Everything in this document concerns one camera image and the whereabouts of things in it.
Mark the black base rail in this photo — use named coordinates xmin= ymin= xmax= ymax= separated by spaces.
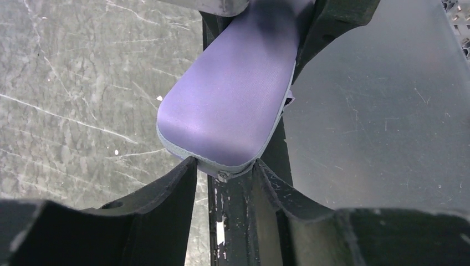
xmin=207 ymin=120 xmax=293 ymax=265

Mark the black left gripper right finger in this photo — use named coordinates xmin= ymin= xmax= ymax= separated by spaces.
xmin=252 ymin=160 xmax=469 ymax=265

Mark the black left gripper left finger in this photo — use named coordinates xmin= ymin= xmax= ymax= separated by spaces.
xmin=1 ymin=157 xmax=197 ymax=265

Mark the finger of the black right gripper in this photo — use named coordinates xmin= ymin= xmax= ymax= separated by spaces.
xmin=293 ymin=0 xmax=380 ymax=80
xmin=160 ymin=0 xmax=249 ymax=17

